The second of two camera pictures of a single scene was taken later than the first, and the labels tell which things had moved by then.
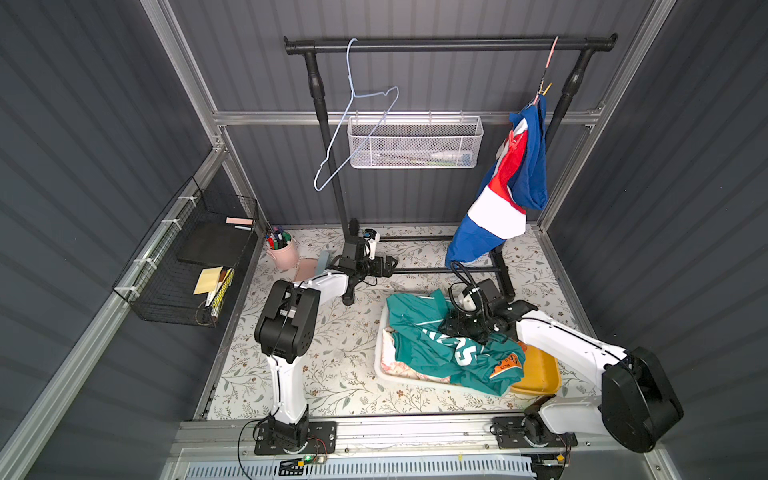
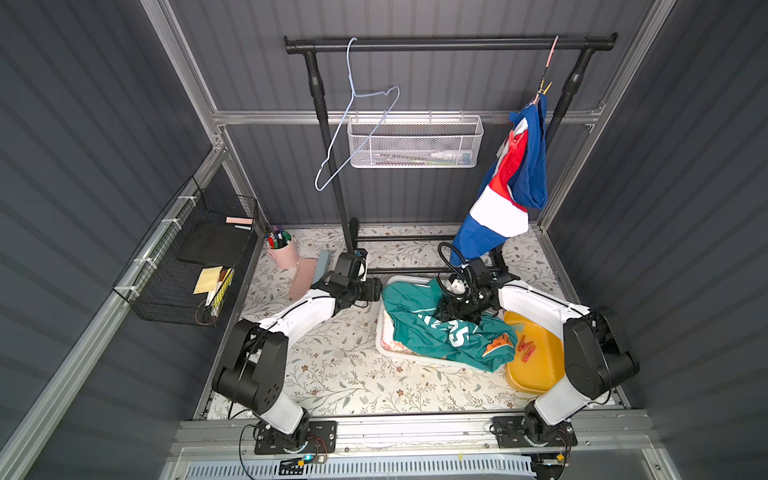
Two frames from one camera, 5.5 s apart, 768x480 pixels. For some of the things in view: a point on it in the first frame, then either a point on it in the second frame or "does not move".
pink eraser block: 306,269 does not move
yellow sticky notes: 208,280 does not move
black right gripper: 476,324 to 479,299
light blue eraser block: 322,261 does not move
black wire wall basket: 184,271 does not move
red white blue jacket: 515,179 does not move
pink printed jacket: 400,369 to 388,341
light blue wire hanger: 332,143 does not move
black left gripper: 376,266 to 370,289
